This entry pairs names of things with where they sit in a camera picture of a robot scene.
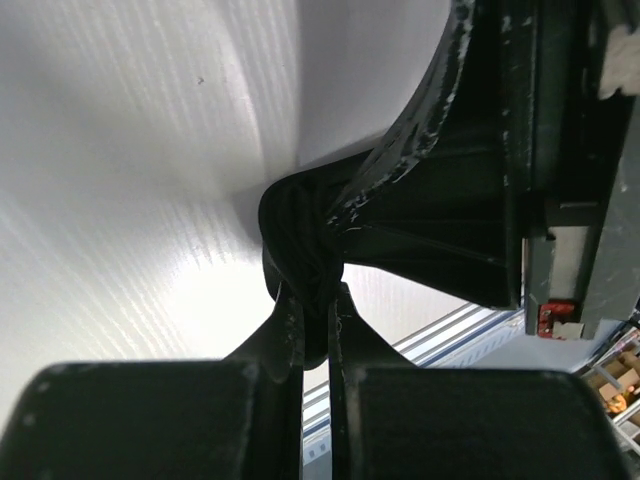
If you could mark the aluminium mounting rail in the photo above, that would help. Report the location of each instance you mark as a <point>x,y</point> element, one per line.
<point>430,344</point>

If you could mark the black necktie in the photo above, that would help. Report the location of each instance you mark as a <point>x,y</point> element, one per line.
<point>303,260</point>

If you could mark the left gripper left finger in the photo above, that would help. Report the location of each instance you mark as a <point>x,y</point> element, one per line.
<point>235,418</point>

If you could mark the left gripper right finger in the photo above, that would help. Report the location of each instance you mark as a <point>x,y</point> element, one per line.
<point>391,419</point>

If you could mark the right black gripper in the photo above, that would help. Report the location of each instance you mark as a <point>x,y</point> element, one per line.
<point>552,88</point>

